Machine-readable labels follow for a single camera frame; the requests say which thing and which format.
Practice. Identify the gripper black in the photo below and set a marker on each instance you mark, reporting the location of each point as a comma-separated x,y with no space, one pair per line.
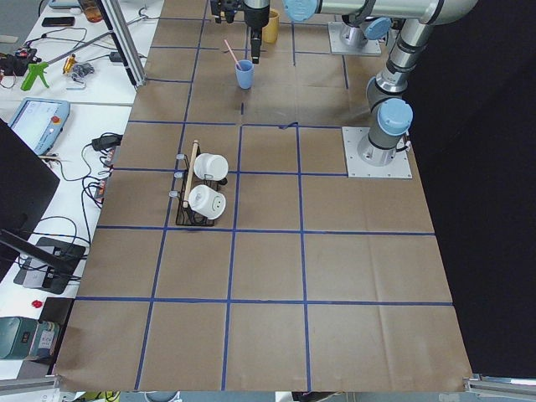
255,17

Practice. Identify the pink chopstick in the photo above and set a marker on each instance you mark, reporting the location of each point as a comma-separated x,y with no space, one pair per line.
232,53

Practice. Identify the light blue plastic cup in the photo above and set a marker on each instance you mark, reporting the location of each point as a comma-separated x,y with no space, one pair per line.
244,71

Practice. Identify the bamboo chopstick holder cup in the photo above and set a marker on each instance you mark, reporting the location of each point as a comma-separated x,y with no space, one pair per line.
270,31

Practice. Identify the white mug far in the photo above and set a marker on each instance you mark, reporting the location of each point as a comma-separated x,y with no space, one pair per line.
209,166

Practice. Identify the white mug smiley face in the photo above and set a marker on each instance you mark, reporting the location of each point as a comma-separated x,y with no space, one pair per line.
206,201

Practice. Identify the black power adapter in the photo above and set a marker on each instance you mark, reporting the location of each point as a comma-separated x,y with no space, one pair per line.
106,141

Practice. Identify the black smartphone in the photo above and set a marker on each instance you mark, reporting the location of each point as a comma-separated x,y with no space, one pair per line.
63,22

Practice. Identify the green glue gun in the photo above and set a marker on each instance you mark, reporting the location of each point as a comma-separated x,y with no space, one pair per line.
35,71

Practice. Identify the grabber reach tool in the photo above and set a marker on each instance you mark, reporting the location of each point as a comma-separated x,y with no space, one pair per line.
93,42

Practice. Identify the teach pendant blue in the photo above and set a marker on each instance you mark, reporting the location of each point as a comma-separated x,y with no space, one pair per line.
39,121

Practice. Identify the black monitor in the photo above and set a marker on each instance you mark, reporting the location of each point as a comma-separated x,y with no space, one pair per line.
27,185

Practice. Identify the monitor stand base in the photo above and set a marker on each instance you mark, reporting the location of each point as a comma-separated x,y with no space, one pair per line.
50,264

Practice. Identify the green metal box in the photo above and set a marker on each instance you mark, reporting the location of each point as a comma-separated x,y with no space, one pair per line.
17,334

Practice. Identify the aluminium frame post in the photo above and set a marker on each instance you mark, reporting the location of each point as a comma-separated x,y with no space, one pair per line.
120,33

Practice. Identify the black wire cup rack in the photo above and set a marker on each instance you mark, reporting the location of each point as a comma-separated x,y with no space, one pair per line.
187,181

